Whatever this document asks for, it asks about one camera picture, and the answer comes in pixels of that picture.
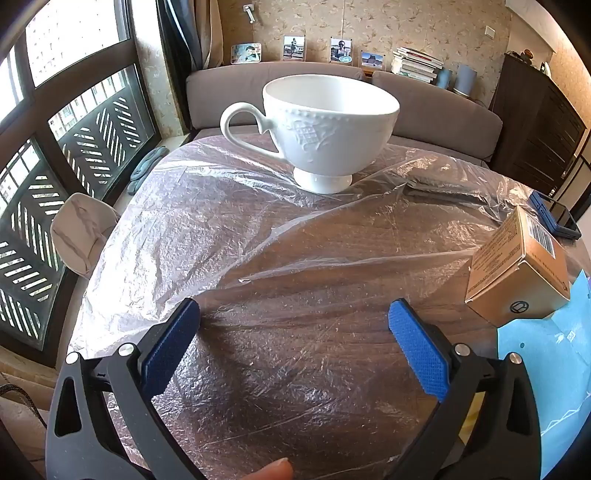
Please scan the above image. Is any stack of books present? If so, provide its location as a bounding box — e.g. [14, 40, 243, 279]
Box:
[392, 46, 444, 85]

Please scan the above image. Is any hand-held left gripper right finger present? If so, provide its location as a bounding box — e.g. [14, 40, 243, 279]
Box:
[388, 298, 542, 480]

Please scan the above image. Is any dark curtain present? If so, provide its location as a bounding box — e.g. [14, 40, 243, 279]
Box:
[157, 0, 204, 132]

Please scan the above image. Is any light blue paper packet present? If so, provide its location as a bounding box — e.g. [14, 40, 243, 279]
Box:
[496, 270, 591, 480]

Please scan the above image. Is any black strap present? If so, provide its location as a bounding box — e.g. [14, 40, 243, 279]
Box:
[0, 381, 47, 428]

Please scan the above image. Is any dark framed window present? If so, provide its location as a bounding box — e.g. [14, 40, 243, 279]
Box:
[0, 0, 162, 365]

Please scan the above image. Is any portrait photo with blue base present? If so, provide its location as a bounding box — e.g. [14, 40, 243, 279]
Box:
[330, 38, 354, 64]

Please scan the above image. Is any building photo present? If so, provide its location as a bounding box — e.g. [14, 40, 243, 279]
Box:
[360, 51, 385, 75]

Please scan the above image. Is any grey-blue soft object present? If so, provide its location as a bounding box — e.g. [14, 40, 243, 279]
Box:
[127, 146, 169, 193]

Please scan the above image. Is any large grey-blue cylinder speaker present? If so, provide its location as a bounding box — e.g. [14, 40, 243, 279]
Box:
[455, 64, 478, 99]

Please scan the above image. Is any golden brown cardboard box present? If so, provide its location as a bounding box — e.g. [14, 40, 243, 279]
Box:
[464, 205, 571, 328]

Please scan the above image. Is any white embossed cup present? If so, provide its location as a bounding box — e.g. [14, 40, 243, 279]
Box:
[220, 76, 400, 193]

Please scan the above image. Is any tablet in blue case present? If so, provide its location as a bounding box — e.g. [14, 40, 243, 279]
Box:
[529, 191, 583, 240]

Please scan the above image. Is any clear plastic table sheet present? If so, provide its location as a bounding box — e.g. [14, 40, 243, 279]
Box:
[69, 134, 555, 480]

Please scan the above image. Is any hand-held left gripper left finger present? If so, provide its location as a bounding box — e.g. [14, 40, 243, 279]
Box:
[45, 298, 201, 480]

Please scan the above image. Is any beige curtain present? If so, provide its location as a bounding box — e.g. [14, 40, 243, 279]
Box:
[194, 0, 225, 70]

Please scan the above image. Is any dark wooden dresser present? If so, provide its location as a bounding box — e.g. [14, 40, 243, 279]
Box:
[489, 53, 589, 197]

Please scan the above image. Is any tall standing photo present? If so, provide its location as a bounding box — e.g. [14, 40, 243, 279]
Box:
[283, 35, 306, 62]

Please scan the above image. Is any white marbled chair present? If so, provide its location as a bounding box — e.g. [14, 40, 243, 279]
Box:
[50, 193, 122, 279]

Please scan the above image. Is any curved photo frame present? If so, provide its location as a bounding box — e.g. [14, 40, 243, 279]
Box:
[231, 43, 262, 65]

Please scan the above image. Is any brown sofa back cushion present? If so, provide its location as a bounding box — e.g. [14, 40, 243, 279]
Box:
[186, 62, 370, 139]
[372, 71, 504, 162]

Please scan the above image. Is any person's left hand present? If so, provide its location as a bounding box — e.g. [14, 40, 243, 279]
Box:
[240, 458, 294, 480]

